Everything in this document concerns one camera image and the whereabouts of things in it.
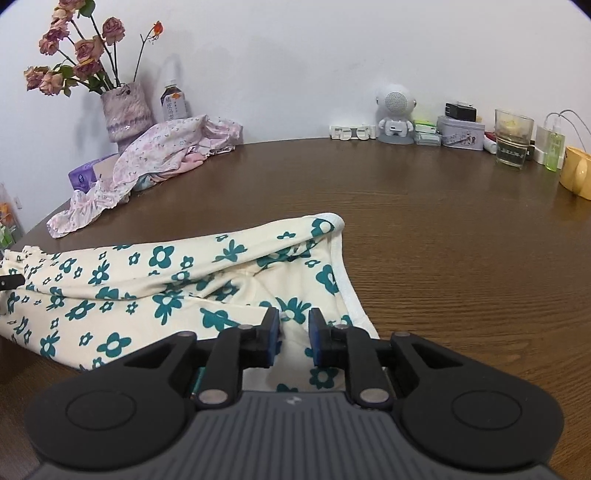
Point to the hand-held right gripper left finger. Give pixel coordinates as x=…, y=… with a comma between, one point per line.
x=273, y=338

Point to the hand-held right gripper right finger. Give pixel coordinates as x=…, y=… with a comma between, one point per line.
x=316, y=340

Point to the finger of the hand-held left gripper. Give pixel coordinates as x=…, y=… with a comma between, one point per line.
x=11, y=281

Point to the cream dress with green flowers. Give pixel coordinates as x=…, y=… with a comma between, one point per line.
x=184, y=277

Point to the purple tissue pack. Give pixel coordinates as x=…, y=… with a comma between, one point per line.
x=83, y=175

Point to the light blue garment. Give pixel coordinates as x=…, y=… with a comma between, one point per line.
x=143, y=182

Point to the plain pink garment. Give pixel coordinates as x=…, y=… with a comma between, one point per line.
x=191, y=161

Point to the pink floral garment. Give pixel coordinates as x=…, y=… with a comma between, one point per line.
x=157, y=143

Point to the purple textured vase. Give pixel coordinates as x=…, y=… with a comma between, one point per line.
x=125, y=113

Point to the small green white box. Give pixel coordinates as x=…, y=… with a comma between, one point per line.
x=427, y=134

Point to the tea bottle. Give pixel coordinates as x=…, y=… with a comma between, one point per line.
x=174, y=106

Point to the dried rose bouquet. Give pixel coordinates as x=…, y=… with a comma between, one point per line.
x=85, y=50

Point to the white robot speaker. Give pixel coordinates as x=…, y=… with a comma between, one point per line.
x=395, y=101

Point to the grey tin box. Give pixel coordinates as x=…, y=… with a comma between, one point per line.
x=461, y=134

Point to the pink white tube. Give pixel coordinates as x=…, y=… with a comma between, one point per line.
x=490, y=143

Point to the black charger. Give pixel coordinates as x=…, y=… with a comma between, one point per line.
x=459, y=112

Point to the glass cup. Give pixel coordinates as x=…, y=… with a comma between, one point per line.
x=513, y=138

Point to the white charger block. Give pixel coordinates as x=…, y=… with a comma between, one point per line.
x=540, y=143

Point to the green spray bottle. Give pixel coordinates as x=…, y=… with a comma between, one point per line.
x=554, y=152

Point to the yellow mug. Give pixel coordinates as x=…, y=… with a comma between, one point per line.
x=577, y=173

